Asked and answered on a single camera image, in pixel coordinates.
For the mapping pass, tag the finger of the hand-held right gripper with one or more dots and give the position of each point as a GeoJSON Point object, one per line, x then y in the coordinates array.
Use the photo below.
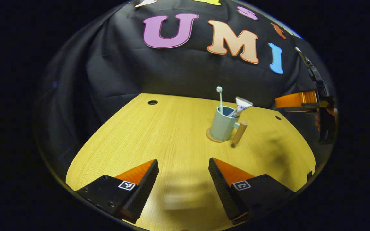
{"type": "Point", "coordinates": [294, 99]}

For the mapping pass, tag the round cork coaster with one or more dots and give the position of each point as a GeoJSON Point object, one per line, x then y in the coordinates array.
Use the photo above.
{"type": "Point", "coordinates": [211, 137]}

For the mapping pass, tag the black backdrop cloth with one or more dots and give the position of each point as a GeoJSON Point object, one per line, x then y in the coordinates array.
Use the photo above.
{"type": "Point", "coordinates": [172, 70]}

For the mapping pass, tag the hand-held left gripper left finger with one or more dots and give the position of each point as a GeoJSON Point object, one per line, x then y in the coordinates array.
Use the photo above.
{"type": "Point", "coordinates": [143, 189]}

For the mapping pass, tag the pale green toothbrush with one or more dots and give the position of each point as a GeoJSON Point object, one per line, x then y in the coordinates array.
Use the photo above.
{"type": "Point", "coordinates": [219, 89]}

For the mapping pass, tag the white toothpaste tube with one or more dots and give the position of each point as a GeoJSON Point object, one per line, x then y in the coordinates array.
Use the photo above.
{"type": "Point", "coordinates": [242, 104]}

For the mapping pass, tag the wooden desktop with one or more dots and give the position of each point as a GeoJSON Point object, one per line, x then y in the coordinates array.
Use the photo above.
{"type": "Point", "coordinates": [172, 134]}

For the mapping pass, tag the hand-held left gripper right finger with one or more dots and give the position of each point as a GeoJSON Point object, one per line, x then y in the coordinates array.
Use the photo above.
{"type": "Point", "coordinates": [222, 189]}

